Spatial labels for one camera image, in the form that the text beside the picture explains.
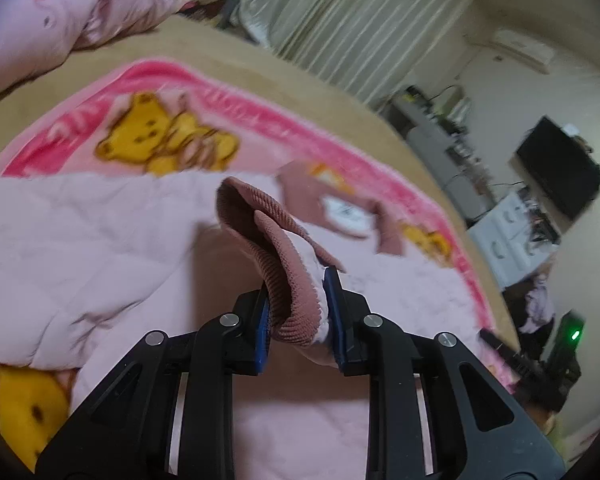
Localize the black television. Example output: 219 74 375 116
516 116 600 221

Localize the pink duvet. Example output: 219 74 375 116
0 0 181 103

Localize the grey desk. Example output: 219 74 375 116
390 92 496 221

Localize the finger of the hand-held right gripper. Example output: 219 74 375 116
479 329 548 388

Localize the white drawer cabinet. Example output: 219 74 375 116
467 192 561 288

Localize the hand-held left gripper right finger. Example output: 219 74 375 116
322 266 566 480

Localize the white air conditioner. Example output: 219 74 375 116
490 29 556 67

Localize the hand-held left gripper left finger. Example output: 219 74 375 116
35 287 273 480

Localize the pink quilted jacket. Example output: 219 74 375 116
0 162 486 480

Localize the pink bear printed blanket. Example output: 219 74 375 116
0 58 521 471

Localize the striped cream curtain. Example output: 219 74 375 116
237 0 481 111

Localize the beige bed sheet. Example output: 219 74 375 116
0 12 523 356

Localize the purple cloth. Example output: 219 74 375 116
519 275 556 335

